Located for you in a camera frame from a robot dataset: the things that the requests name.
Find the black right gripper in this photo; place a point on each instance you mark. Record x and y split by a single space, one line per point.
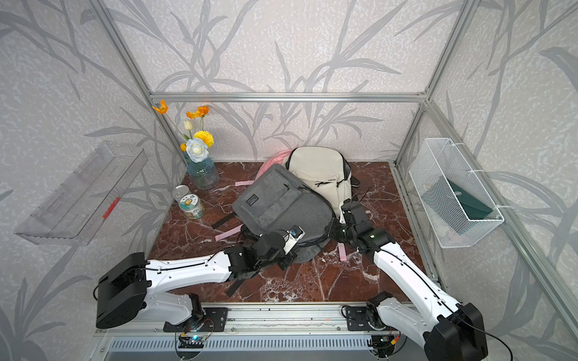
331 229

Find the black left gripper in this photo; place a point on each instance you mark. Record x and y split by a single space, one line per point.
288 259

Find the grey backpack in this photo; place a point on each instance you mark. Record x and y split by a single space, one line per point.
277 201

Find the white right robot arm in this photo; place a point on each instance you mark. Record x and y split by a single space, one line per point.
445 328

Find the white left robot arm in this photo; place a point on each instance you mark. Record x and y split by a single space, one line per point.
137 288

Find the beige backpack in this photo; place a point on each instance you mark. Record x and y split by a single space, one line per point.
325 171

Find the pink backpack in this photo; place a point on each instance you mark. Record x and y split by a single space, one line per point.
276 160

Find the sunflower label plastic can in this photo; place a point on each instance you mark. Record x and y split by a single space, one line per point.
192 206

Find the blue glass vase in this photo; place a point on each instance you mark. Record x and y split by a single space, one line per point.
203 173

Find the green box in basket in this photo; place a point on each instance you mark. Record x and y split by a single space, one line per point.
453 207

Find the artificial flower bouquet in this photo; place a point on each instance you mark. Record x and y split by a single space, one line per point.
198 141

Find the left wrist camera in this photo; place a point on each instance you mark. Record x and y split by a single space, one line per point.
292 237

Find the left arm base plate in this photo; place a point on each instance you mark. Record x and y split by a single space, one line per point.
214 320

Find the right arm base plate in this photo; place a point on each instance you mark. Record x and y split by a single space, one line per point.
356 318

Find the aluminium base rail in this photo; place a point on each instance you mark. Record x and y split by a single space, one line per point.
253 318

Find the white wire mesh basket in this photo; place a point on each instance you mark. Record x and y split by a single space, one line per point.
441 157

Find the clear acrylic wall shelf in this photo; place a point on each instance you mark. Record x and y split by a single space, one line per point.
74 213

